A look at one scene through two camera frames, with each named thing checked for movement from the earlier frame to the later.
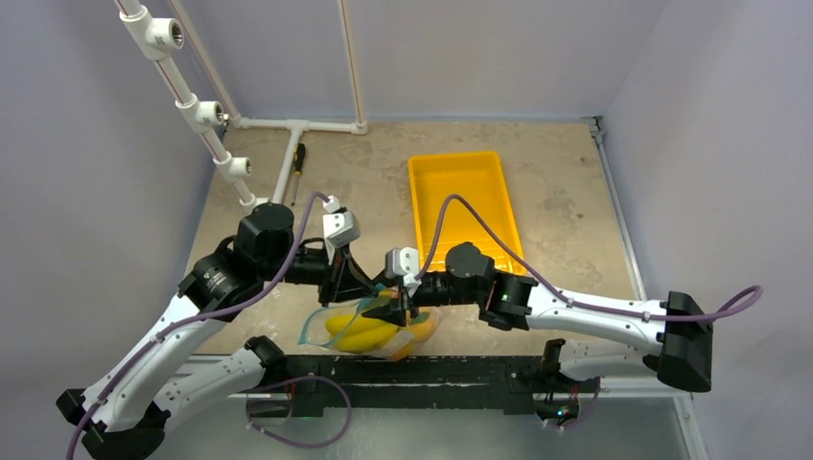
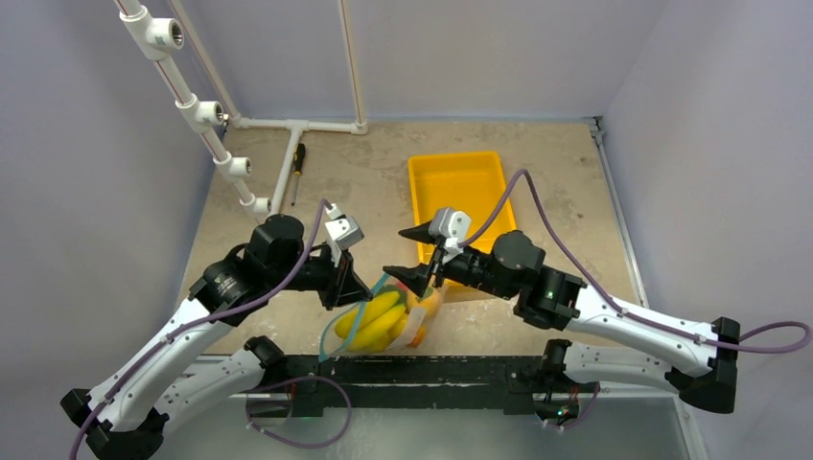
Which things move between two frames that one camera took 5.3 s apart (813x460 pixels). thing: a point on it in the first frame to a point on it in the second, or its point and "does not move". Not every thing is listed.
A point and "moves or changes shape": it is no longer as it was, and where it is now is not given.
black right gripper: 406,302 to 441,265
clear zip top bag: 343,326 moves or changes shape
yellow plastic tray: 476,176 does not move
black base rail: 515,383 does not move
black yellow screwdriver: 299,155 does not move
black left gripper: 343,283 does not move
